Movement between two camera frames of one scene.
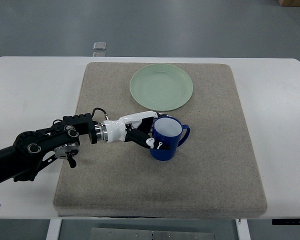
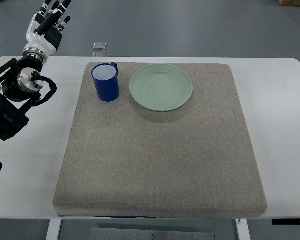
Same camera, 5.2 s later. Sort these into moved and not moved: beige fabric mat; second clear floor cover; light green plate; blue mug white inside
Moved: blue mug white inside
Not moved: second clear floor cover; light green plate; beige fabric mat
